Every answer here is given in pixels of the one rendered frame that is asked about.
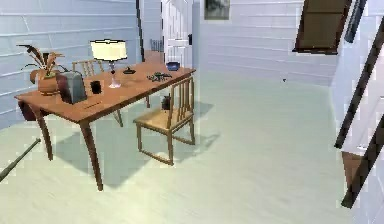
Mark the blue bowl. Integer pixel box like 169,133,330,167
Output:
165,61,181,72

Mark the potted plant in brown pot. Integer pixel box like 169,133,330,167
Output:
16,43,69,96

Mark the dark framed wall picture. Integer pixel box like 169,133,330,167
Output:
203,0,231,21

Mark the white room door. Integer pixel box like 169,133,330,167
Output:
161,0,194,69

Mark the brown wooden table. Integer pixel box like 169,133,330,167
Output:
14,61,197,192

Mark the grey baseball bat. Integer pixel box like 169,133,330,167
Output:
0,137,42,183

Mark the black mug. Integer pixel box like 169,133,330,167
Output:
90,80,102,95

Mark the white shade table lamp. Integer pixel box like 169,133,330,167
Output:
89,38,129,90

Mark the dark green small object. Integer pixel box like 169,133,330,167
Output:
146,71,173,83

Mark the brown framed window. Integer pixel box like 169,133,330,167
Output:
292,0,353,55

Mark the light wooden chair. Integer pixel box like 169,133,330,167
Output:
133,76,197,167
71,59,124,128

